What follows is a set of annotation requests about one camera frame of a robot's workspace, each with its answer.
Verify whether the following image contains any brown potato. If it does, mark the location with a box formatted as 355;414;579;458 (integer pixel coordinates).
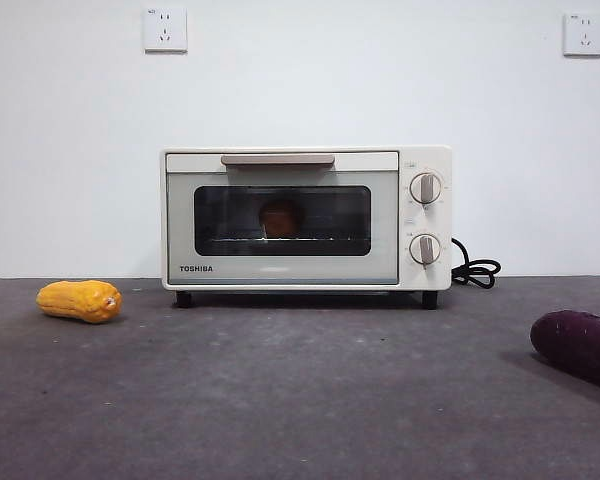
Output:
258;198;304;239

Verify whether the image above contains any glass oven door with handle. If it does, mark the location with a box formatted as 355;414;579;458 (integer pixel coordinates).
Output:
164;150;400;287

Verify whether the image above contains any beige round oven knob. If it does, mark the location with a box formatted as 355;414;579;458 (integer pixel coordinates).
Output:
409;232;444;267
409;171;444;206

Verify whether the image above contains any cream Toshiba toaster oven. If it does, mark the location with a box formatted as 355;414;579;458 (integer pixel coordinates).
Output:
159;144;453;310

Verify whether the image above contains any yellow corn cob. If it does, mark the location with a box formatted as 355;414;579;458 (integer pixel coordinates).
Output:
35;280;123;325

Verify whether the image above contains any metal wire oven rack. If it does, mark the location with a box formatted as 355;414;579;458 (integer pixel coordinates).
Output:
208;235;357;245

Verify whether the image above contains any black oven power cable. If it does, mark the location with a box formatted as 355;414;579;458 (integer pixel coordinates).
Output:
450;237;502;290

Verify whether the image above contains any white wall socket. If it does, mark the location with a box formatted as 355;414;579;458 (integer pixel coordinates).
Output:
562;12;600;58
144;7;189;54

